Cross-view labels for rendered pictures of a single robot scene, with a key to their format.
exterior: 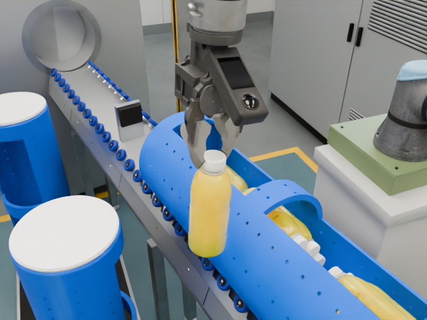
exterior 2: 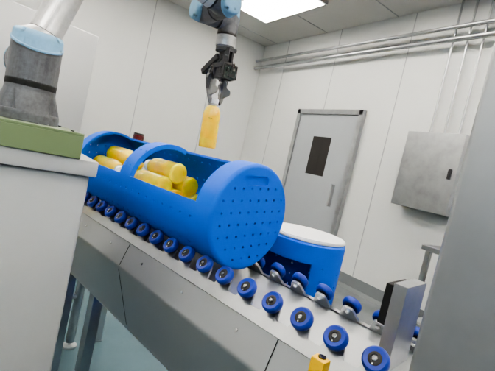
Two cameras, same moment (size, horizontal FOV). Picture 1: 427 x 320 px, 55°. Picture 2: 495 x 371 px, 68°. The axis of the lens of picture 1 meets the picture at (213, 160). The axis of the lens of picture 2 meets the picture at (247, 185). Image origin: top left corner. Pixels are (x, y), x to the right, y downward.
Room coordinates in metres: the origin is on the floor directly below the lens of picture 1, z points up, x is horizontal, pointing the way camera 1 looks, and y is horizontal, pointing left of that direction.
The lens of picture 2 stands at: (1.98, -0.15, 1.23)
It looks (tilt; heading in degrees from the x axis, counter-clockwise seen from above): 3 degrees down; 166
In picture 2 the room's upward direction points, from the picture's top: 13 degrees clockwise
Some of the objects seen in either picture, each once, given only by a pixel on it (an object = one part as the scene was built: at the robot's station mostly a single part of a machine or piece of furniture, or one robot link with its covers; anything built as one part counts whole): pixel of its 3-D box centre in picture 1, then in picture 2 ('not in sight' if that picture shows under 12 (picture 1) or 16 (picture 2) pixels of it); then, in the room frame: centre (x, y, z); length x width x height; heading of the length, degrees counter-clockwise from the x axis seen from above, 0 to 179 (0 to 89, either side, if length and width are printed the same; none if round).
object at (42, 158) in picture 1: (36, 193); not in sight; (1.48, 0.82, 0.59); 0.28 x 0.28 x 0.88
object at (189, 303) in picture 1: (188, 278); not in sight; (1.21, 0.11, 0.31); 0.06 x 0.06 x 0.63; 33
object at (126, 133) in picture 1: (130, 122); (396, 321); (1.41, 0.32, 1.00); 0.10 x 0.04 x 0.15; 123
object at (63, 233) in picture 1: (65, 230); (306, 233); (0.79, 0.39, 1.03); 0.28 x 0.28 x 0.01
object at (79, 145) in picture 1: (86, 176); not in sight; (1.96, 0.76, 0.31); 0.06 x 0.06 x 0.63; 33
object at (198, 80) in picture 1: (210, 68); (223, 64); (0.56, 0.00, 1.58); 0.09 x 0.08 x 0.12; 31
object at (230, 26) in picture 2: not in sight; (227, 21); (0.56, -0.01, 1.73); 0.09 x 0.08 x 0.11; 114
